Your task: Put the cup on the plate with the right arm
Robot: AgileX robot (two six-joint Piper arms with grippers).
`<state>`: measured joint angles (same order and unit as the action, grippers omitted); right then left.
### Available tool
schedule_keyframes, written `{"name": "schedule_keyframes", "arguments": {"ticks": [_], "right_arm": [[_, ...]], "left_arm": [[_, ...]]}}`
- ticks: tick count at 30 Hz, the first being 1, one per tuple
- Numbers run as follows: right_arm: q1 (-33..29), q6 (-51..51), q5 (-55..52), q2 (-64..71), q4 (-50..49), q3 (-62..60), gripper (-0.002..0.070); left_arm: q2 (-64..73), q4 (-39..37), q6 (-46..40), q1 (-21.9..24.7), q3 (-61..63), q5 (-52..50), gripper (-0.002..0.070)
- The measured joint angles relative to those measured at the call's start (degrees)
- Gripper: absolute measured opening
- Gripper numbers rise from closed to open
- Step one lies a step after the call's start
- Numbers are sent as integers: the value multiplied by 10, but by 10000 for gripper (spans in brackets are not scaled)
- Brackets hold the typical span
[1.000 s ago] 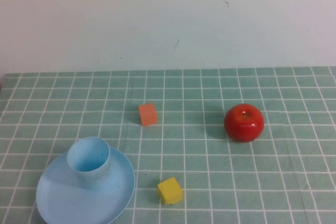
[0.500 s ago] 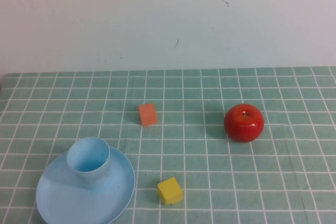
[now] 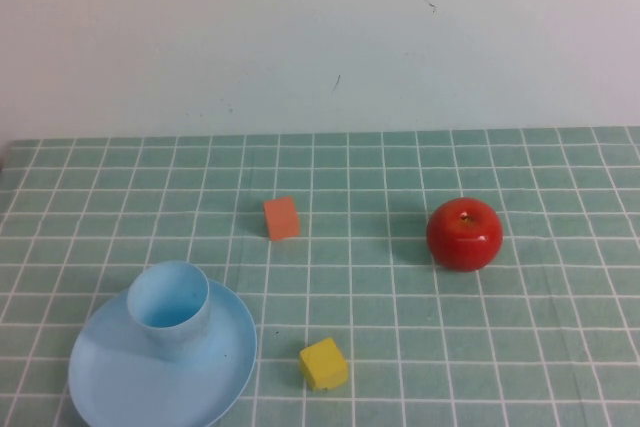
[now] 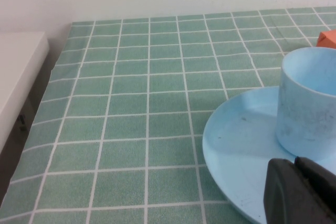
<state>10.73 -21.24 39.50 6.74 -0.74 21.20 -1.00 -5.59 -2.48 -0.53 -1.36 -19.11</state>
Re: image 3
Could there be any light blue plastic plate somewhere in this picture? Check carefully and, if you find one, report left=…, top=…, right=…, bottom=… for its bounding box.
left=68, top=276, right=259, bottom=427

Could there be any light blue plastic cup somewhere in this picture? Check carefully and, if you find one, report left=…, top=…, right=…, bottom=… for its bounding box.
left=125, top=260, right=211, bottom=364

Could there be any orange foam cube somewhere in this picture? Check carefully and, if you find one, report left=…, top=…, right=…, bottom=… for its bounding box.
left=263, top=195, right=302, bottom=242

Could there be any green white grid tablecloth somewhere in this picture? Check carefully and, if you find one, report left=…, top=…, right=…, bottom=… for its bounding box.
left=0, top=127, right=640, bottom=427

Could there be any yellow foam cube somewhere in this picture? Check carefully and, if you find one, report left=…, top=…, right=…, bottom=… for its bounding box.
left=298, top=336, right=349, bottom=392

